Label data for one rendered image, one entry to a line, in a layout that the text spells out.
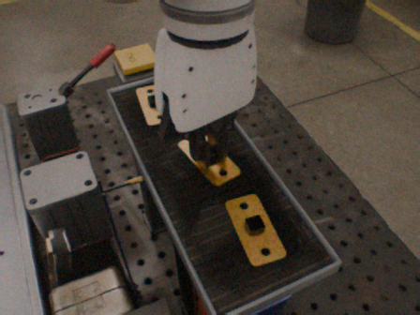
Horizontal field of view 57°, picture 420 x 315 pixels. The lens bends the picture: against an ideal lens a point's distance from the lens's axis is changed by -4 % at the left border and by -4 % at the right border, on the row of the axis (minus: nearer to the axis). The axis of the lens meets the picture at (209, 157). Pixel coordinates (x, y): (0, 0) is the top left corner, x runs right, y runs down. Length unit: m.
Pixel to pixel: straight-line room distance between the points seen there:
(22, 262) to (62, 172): 0.15
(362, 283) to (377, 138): 1.50
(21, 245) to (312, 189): 0.72
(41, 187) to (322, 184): 0.75
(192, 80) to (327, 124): 2.02
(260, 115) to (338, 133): 1.12
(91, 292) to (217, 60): 0.30
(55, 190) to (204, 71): 0.28
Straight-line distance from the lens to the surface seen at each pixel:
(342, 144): 2.27
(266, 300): 0.39
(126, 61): 0.67
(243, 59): 0.39
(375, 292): 0.97
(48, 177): 0.58
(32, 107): 0.79
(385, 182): 2.16
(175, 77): 0.36
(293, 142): 1.19
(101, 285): 0.50
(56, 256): 0.52
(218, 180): 0.46
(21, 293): 0.62
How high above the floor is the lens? 1.52
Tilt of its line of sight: 47 degrees down
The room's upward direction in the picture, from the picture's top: straight up
